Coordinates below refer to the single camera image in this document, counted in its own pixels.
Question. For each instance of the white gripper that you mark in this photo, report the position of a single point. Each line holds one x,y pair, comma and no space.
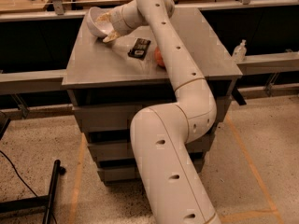
116,20

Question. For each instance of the white ceramic bowl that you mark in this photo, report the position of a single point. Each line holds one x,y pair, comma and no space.
97,28

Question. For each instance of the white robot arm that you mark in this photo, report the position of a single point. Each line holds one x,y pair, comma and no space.
159,133

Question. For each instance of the red apple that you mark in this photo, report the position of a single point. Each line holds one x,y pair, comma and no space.
158,57

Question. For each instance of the black snack bar wrapper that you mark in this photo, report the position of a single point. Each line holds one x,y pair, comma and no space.
139,49

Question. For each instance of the grey drawer cabinet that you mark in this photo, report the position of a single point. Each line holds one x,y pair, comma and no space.
221,87

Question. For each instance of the top grey drawer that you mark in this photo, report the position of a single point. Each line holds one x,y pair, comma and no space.
110,117

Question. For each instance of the grey drawer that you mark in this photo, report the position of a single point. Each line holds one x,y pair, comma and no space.
116,145
110,117
117,170

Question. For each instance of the grey metal railing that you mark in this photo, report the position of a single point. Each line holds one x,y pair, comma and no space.
31,81

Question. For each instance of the middle grey drawer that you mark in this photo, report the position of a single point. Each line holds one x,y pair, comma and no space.
116,145

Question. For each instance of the clear sanitizer bottle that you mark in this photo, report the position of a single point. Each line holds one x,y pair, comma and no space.
240,52

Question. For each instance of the bottom grey drawer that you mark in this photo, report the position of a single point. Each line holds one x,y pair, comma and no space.
117,170

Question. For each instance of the black metal stand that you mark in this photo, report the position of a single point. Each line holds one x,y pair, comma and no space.
46,202

